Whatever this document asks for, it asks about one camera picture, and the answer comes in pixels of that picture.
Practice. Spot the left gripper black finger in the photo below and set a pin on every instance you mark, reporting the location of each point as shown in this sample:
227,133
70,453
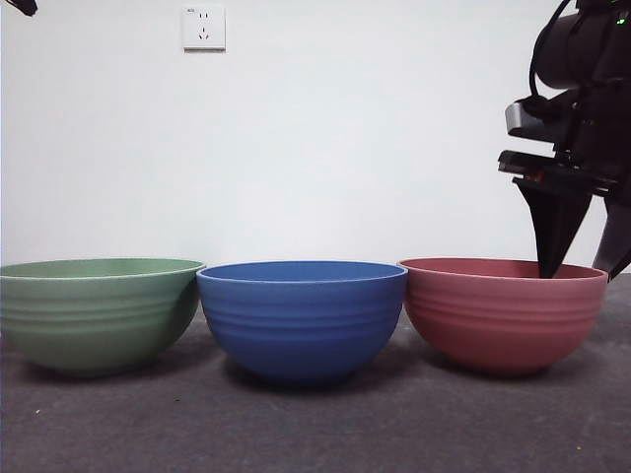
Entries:
20,6

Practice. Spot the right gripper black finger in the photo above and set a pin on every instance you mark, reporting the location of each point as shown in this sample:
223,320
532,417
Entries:
554,222
617,231

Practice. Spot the white wall socket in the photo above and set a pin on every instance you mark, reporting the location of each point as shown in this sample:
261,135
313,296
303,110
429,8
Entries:
204,28

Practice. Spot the green ribbed bowl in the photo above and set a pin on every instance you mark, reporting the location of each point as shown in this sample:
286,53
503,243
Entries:
98,320

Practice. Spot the right wrist grey camera box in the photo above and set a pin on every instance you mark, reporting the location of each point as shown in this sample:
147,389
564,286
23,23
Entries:
515,117

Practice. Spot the blue ribbed bowl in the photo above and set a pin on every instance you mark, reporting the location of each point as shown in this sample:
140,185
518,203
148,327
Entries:
301,330

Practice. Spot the red ribbed bowl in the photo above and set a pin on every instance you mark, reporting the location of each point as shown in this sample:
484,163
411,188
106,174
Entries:
503,325

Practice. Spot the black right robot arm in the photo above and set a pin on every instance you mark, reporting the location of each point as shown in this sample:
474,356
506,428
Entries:
581,44

